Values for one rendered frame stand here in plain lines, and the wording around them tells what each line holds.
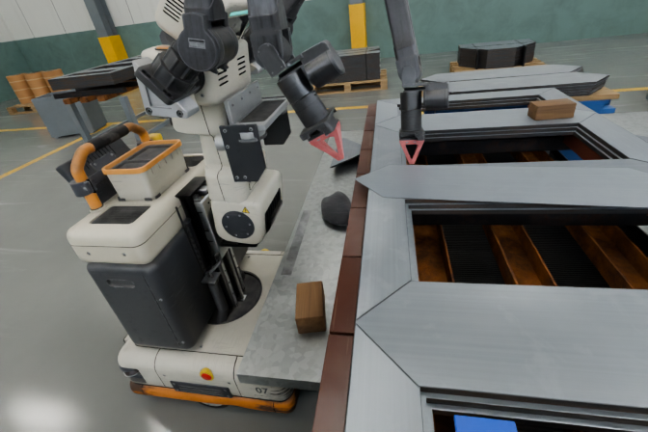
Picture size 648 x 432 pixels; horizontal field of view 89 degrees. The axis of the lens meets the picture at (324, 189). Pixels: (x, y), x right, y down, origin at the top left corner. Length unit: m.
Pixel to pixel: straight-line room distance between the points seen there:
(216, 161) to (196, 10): 0.45
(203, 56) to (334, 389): 0.59
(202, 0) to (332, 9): 7.36
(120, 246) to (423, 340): 0.83
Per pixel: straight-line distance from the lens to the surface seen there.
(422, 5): 7.94
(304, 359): 0.74
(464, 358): 0.53
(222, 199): 1.01
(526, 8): 8.33
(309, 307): 0.75
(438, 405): 0.52
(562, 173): 1.00
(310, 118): 0.67
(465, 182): 0.90
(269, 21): 0.65
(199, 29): 0.68
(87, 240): 1.15
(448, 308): 0.58
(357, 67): 5.29
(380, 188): 0.86
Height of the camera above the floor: 1.29
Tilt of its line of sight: 30 degrees down
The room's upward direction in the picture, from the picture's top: 8 degrees counter-clockwise
